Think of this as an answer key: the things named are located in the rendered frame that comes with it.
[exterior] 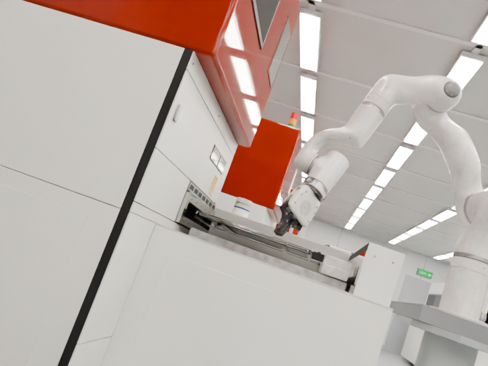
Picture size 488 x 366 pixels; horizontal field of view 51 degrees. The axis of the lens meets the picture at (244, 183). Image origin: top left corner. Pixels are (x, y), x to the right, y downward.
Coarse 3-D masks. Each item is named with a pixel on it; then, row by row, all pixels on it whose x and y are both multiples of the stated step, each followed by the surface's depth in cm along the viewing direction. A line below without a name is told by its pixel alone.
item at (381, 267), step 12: (372, 252) 132; (384, 252) 132; (396, 252) 131; (372, 264) 131; (384, 264) 131; (396, 264) 131; (360, 276) 131; (372, 276) 131; (384, 276) 131; (396, 276) 130; (360, 288) 131; (372, 288) 130; (384, 288) 130; (372, 300) 130; (384, 300) 129
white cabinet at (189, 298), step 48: (192, 240) 132; (144, 288) 131; (192, 288) 129; (240, 288) 128; (288, 288) 127; (144, 336) 128; (192, 336) 127; (240, 336) 125; (288, 336) 124; (336, 336) 123; (384, 336) 122
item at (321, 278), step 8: (192, 232) 160; (200, 232) 159; (208, 240) 159; (216, 240) 158; (224, 240) 158; (232, 248) 157; (240, 248) 157; (248, 248) 157; (256, 256) 156; (264, 256) 156; (272, 256) 156; (272, 264) 155; (280, 264) 155; (288, 264) 154; (296, 272) 154; (304, 272) 154; (312, 272) 153; (320, 280) 153; (328, 280) 152; (336, 280) 152; (344, 288) 151
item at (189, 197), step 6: (186, 192) 152; (186, 198) 151; (192, 198) 156; (186, 204) 151; (192, 204) 159; (198, 204) 165; (204, 204) 173; (180, 210) 151; (198, 210) 174; (204, 210) 176; (210, 210) 184; (180, 216) 150; (180, 222) 152; (186, 222) 158; (192, 222) 166; (210, 222) 193; (198, 228) 176; (204, 228) 185
